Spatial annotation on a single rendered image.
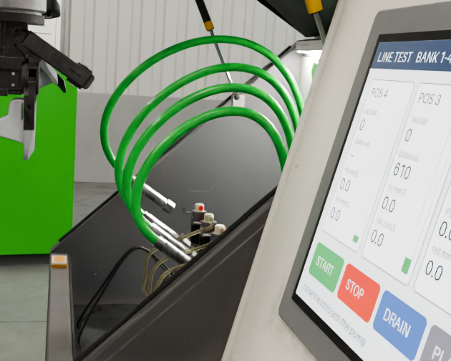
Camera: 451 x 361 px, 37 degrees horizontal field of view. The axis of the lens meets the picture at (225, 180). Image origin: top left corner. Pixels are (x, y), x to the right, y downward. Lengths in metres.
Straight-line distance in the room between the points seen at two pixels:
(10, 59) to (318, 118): 0.45
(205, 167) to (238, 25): 6.40
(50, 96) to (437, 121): 4.00
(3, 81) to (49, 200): 3.56
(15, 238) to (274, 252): 3.85
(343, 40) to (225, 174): 0.78
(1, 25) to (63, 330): 0.47
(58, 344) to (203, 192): 0.61
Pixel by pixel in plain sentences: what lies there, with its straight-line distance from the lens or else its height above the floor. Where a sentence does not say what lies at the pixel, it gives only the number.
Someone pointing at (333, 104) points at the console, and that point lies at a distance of 0.78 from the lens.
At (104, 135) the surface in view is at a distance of 1.17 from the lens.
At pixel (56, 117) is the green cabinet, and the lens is 4.49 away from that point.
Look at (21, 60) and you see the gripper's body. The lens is 1.01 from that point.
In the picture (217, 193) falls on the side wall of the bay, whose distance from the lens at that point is 1.55.
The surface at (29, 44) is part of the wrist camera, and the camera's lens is 1.03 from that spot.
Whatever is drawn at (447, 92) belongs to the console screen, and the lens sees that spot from 0.58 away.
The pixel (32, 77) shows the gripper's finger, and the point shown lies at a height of 1.34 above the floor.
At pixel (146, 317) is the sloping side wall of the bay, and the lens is 0.89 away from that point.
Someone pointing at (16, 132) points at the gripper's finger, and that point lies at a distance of 1.03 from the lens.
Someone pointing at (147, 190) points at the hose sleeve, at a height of 1.15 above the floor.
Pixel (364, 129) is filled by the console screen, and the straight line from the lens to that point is 0.68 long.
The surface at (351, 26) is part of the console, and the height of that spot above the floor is 1.43.
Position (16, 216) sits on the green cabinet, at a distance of 4.57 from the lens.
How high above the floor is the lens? 1.37
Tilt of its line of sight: 9 degrees down
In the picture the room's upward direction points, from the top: 4 degrees clockwise
